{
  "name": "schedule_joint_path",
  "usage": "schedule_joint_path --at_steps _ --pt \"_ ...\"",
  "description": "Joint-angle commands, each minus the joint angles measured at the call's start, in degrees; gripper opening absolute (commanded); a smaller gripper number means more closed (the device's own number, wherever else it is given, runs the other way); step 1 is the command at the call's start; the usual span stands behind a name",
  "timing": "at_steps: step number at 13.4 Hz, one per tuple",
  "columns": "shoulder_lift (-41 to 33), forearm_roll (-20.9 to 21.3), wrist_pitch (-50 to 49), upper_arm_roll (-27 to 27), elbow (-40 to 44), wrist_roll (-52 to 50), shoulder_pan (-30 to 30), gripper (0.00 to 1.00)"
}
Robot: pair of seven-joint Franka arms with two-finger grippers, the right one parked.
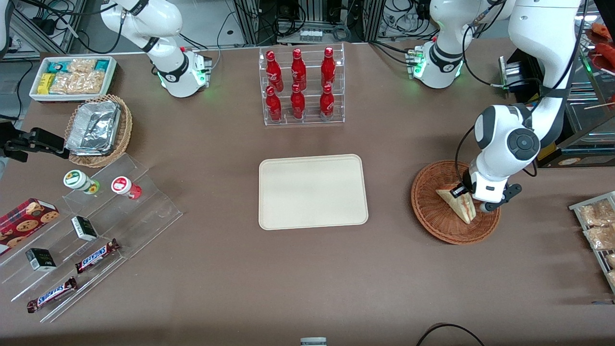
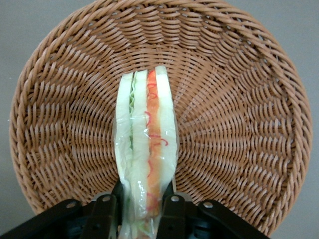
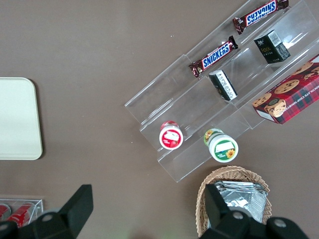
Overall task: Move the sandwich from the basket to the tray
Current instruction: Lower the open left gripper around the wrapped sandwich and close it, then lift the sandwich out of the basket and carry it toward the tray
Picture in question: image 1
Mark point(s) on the clear bag of crackers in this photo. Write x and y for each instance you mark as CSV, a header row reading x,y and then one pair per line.
x,y
81,66
65,84
91,81

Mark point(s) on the black glass food warmer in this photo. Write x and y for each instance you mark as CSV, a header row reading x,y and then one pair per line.
x,y
591,161

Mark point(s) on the red skewered sausage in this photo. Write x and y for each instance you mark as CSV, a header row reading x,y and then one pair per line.
x,y
603,31
606,54

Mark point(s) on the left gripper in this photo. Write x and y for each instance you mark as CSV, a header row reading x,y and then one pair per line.
x,y
464,189

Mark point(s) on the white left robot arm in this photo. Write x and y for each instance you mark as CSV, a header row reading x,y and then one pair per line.
x,y
543,29

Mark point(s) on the aluminium foil container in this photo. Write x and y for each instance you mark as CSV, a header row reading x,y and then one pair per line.
x,y
93,127

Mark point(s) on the grey device edge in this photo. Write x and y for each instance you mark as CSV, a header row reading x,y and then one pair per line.
x,y
313,342

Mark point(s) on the clear acrylic bottle rack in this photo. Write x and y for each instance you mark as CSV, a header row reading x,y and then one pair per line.
x,y
310,117

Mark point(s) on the red cola bottle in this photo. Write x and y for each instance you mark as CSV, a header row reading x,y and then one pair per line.
x,y
327,105
328,67
274,106
298,69
298,105
274,72

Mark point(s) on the white plastic snack bin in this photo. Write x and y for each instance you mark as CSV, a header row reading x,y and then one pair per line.
x,y
72,97

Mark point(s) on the small black box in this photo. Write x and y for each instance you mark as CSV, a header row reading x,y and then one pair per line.
x,y
41,259
84,228

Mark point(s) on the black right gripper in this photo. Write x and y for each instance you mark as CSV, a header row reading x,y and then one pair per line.
x,y
23,142

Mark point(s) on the red tartan cookie box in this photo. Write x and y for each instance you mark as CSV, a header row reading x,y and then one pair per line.
x,y
24,221

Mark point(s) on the clear bag of pastries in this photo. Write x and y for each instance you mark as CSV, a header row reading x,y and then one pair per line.
x,y
596,214
600,238

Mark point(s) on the clear acrylic stepped shelf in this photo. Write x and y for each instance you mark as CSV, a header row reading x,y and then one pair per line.
x,y
144,216

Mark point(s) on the grey power strip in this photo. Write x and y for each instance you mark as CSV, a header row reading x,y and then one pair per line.
x,y
311,35

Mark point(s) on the beige plastic tray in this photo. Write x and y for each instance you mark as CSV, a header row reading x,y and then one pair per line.
x,y
312,192

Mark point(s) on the red lid white cup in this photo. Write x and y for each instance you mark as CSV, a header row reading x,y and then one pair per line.
x,y
122,186

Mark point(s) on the brown Snickers bar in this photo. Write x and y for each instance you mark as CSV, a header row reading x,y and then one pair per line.
x,y
50,294
96,256

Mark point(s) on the yellow snack pack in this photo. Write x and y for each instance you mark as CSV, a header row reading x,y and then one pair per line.
x,y
46,83

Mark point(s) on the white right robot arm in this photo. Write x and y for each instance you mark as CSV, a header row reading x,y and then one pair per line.
x,y
158,29

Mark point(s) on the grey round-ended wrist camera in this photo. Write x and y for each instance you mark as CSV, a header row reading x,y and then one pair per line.
x,y
510,194

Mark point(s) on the triangular sandwich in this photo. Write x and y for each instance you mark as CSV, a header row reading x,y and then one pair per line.
x,y
462,209

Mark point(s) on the steel warmer pan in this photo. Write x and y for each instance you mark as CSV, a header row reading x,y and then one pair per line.
x,y
591,113

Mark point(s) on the teal snack pack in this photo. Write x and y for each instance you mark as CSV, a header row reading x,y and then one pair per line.
x,y
102,65
57,66

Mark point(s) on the green lid white cup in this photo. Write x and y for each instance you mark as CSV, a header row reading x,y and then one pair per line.
x,y
77,180

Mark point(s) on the round brown wicker basket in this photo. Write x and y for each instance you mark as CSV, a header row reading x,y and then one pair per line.
x,y
432,211

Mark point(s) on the oval light wicker basket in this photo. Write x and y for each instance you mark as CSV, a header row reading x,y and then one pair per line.
x,y
124,129

